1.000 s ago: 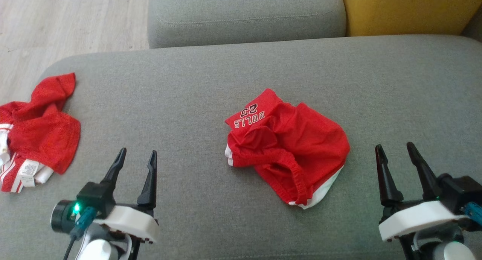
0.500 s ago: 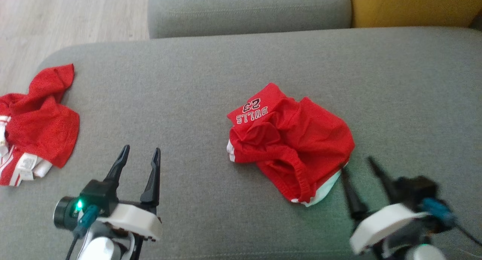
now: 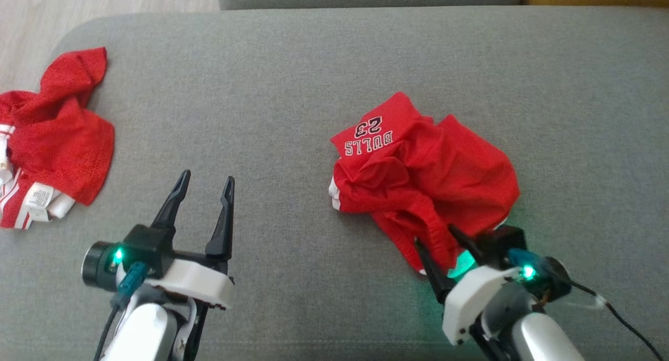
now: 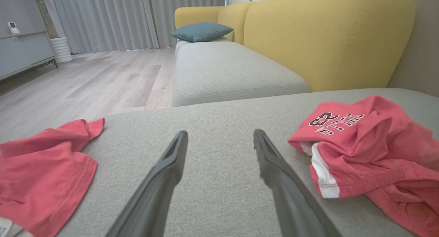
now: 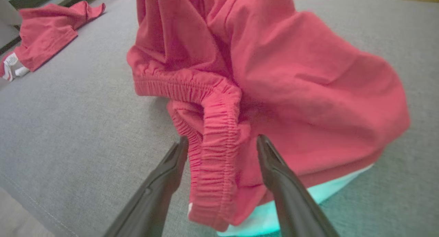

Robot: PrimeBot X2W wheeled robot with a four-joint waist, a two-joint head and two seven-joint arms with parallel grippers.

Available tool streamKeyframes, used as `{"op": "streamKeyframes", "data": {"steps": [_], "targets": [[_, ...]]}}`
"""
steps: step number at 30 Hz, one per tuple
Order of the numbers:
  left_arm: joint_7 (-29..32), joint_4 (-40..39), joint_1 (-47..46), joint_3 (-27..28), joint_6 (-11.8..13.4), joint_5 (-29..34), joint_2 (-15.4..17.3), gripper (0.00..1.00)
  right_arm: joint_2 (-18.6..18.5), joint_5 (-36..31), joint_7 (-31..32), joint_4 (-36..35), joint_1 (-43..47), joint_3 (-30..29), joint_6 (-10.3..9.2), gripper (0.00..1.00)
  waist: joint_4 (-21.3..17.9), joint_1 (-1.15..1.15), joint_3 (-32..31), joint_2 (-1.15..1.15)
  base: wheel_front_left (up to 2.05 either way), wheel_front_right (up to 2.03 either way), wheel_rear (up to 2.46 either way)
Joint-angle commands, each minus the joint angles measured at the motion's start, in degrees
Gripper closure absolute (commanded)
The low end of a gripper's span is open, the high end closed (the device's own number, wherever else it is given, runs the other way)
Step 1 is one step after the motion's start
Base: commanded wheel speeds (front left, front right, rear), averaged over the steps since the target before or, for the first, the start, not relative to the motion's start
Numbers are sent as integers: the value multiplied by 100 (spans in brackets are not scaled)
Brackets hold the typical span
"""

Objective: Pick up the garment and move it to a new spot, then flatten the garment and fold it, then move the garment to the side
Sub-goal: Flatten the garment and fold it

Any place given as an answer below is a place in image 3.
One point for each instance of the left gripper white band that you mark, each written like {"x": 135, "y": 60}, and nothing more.
{"x": 198, "y": 285}

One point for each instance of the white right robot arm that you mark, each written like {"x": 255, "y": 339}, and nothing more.
{"x": 543, "y": 335}

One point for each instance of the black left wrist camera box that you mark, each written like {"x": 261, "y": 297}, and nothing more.
{"x": 149, "y": 248}

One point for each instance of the red jersey white striped trim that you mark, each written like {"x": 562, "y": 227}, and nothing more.
{"x": 57, "y": 141}

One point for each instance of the grey fabric ottoman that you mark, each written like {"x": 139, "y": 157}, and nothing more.
{"x": 313, "y": 79}

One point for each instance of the red Bulls jersey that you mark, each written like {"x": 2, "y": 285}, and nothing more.
{"x": 444, "y": 167}

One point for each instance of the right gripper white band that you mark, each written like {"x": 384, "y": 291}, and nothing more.
{"x": 473, "y": 298}

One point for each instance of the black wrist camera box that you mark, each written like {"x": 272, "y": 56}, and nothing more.
{"x": 149, "y": 248}
{"x": 504, "y": 241}

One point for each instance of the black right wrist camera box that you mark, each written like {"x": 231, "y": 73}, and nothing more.
{"x": 504, "y": 241}

